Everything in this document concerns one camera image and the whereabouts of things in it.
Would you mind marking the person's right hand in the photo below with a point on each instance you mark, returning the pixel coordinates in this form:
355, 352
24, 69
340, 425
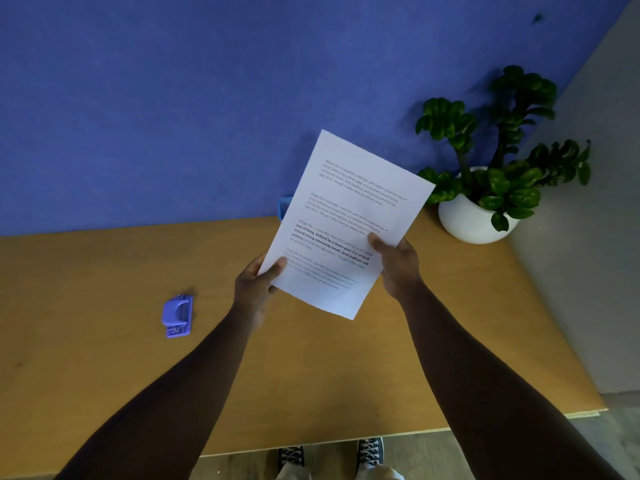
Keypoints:
402, 272

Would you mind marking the person's left hand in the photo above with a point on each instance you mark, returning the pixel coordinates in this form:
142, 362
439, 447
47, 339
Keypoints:
252, 292

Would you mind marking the purple hole punch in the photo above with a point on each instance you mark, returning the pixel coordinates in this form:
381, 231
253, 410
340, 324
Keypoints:
176, 314

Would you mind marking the white printed paper sheet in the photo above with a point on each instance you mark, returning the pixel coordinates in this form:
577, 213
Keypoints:
350, 194

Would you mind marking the person's left forearm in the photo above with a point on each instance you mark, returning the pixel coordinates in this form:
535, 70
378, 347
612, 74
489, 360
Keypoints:
170, 409

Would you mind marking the person's right forearm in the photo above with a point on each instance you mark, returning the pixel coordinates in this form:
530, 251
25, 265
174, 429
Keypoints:
490, 404

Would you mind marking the person's left black sneaker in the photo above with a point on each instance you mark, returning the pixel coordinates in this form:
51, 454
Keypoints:
291, 457

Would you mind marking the person's black sneaker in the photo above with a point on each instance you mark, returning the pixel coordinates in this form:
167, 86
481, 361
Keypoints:
370, 450
291, 457

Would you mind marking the person's right black sneaker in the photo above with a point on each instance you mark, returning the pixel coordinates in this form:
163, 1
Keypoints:
370, 450

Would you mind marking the round white plant pot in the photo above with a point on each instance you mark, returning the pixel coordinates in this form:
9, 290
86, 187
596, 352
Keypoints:
467, 224

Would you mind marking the blue and white square bin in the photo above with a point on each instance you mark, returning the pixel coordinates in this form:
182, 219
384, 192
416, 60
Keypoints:
284, 207

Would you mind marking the green leafy plant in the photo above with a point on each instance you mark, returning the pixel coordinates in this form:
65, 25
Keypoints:
497, 182

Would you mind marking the cream trousers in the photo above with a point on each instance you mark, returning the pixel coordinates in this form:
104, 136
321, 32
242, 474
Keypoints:
380, 473

